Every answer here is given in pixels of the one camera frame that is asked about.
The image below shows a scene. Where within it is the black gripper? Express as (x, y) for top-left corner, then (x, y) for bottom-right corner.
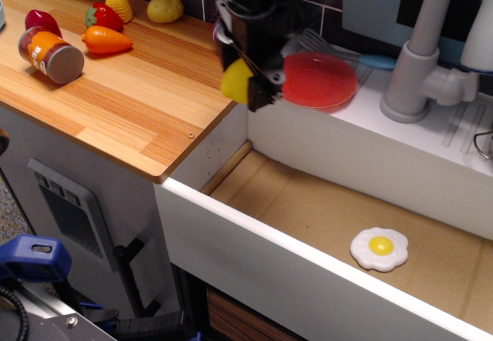
(216, 0), (302, 112)

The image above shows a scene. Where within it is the yellow toy lemon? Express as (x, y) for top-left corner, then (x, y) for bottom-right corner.
(220, 59), (253, 104)

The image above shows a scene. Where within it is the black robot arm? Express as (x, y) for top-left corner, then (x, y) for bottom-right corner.
(213, 0), (304, 112)

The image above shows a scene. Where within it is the red plastic plate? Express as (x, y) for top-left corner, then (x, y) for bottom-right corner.
(282, 52), (358, 113)

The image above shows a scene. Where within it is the purple striped toy onion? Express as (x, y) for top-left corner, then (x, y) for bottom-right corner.
(213, 21), (222, 47)

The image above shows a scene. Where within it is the yellow toy potato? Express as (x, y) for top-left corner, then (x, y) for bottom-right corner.
(146, 0), (184, 24)

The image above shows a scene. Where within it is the yellow toy corn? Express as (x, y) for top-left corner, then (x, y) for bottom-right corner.
(106, 0), (133, 24)

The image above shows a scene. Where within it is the orange toy carrot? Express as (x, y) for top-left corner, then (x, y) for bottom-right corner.
(81, 25), (133, 54)

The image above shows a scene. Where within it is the red toy strawberry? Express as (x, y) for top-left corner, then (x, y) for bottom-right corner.
(85, 2), (124, 31)

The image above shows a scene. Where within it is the grey toy faucet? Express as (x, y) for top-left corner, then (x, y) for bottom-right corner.
(380, 0), (479, 123)

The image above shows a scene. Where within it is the orange labelled toy can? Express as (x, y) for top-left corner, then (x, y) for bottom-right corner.
(18, 26), (85, 85)

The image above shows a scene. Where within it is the grey toy oven door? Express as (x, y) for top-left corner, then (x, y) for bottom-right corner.
(28, 158), (118, 272)

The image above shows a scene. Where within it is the red toy pepper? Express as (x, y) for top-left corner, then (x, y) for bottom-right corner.
(25, 9), (62, 38)

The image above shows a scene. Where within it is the toy fried egg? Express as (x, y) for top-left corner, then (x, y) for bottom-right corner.
(350, 227), (409, 272)

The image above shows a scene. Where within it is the white bottle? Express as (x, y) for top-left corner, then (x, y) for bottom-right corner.
(461, 0), (493, 74)

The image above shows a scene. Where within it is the blue clamp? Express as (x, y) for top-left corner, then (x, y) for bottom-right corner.
(1, 234), (72, 282)

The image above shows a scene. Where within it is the grey spatula blue handle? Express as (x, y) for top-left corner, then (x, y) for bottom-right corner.
(280, 28), (397, 70)

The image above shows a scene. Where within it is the black oven door handle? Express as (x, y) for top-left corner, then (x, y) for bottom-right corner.
(112, 238), (161, 318)

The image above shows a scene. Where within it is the metal whisk wire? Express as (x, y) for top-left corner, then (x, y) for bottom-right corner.
(473, 131), (493, 160)

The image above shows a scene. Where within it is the black braided cable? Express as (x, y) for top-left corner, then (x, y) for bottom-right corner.
(0, 286), (30, 341)

